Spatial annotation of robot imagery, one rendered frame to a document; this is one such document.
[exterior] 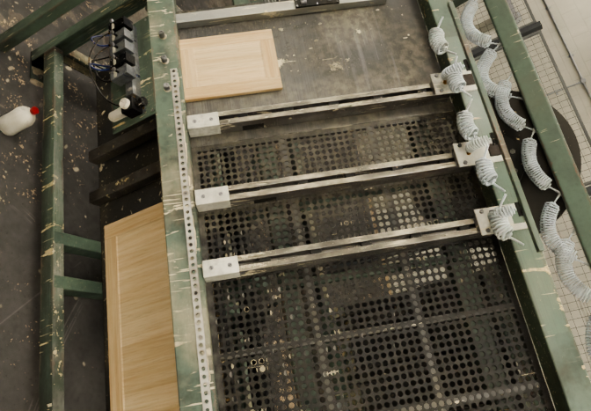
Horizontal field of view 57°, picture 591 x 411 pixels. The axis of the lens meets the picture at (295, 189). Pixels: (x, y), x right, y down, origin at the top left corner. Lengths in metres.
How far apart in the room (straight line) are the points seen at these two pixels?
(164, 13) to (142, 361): 1.47
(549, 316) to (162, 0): 2.01
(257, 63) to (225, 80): 0.16
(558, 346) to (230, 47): 1.71
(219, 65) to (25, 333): 1.37
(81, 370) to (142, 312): 0.47
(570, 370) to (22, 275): 2.15
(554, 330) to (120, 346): 1.65
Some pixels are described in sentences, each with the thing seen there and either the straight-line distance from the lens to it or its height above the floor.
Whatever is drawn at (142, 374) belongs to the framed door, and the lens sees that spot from 2.35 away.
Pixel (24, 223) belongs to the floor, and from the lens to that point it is 2.71.
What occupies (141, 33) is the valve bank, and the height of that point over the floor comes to 0.76.
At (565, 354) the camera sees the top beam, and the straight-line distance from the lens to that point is 2.06.
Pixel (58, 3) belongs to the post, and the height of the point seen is 0.44.
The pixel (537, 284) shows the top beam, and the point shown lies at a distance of 2.08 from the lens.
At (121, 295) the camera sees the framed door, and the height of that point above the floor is 0.34.
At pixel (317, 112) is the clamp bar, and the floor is 1.36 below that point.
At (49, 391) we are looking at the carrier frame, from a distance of 2.40.
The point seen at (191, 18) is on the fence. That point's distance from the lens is 2.54.
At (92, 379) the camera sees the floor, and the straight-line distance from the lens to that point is 2.76.
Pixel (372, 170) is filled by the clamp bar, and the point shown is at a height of 1.50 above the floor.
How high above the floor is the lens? 2.03
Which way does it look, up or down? 23 degrees down
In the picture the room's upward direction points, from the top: 69 degrees clockwise
